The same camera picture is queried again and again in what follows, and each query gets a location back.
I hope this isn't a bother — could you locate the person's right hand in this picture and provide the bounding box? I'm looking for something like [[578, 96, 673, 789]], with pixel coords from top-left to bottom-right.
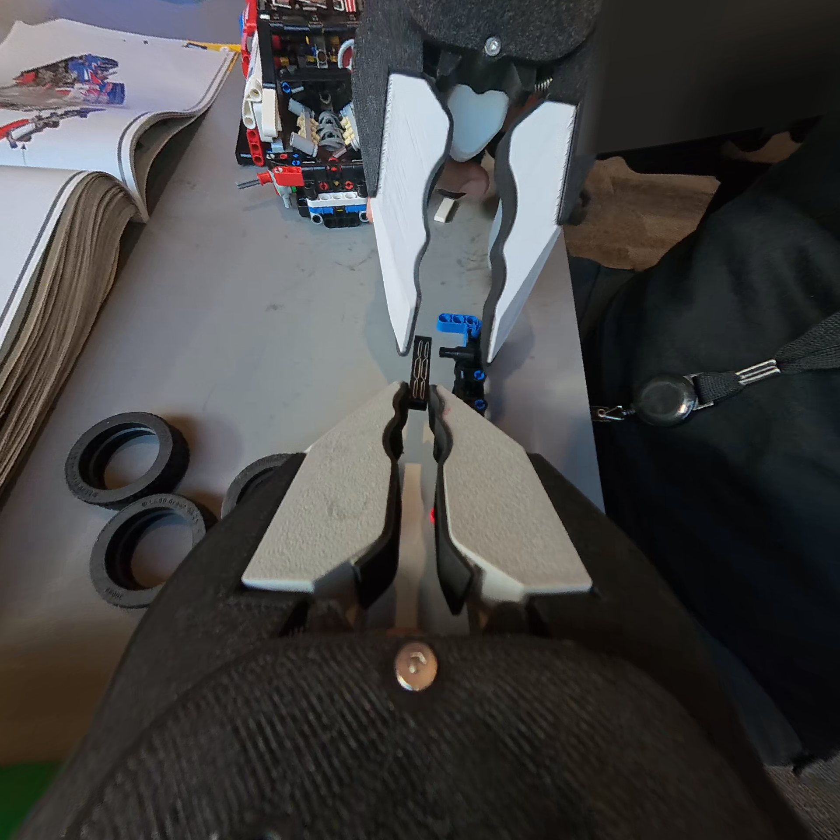
[[438, 157, 494, 201]]

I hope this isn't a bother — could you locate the open instruction booklet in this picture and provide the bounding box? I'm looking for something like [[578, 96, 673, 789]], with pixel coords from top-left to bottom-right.
[[0, 18, 240, 490]]

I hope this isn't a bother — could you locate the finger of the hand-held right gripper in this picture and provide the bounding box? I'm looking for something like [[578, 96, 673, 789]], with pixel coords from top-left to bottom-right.
[[481, 97, 578, 366], [371, 71, 455, 358]]

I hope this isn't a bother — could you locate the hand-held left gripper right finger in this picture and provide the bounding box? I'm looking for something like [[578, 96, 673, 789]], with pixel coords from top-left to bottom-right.
[[428, 384, 595, 616]]

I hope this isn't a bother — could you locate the grey desk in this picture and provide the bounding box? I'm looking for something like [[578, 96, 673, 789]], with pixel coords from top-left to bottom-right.
[[0, 62, 606, 769]]

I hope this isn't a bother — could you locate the black rubber tyre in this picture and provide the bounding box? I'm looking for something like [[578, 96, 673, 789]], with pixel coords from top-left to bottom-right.
[[222, 453, 299, 519], [64, 411, 191, 509], [90, 504, 217, 610]]

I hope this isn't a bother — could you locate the black brick beam assembly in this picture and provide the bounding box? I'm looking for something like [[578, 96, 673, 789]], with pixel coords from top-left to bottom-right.
[[440, 341, 490, 414]]

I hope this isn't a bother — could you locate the black grille tile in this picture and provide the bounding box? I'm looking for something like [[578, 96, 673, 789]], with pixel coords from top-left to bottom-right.
[[407, 336, 434, 411]]

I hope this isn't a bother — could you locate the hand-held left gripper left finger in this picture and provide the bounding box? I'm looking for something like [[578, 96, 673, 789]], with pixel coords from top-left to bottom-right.
[[241, 381, 411, 610]]

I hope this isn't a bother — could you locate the brick-built model vehicle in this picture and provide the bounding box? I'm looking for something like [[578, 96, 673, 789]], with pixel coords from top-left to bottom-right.
[[235, 0, 378, 229]]

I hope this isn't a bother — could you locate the black lanyard strap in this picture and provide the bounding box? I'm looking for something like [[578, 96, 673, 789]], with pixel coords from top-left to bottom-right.
[[696, 322, 840, 408]]

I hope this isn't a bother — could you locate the green parts tray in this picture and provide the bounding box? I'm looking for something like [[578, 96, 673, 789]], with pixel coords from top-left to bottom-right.
[[0, 764, 67, 840]]

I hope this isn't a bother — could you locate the black badge reel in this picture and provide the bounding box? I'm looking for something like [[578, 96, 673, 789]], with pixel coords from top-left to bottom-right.
[[592, 374, 700, 429]]

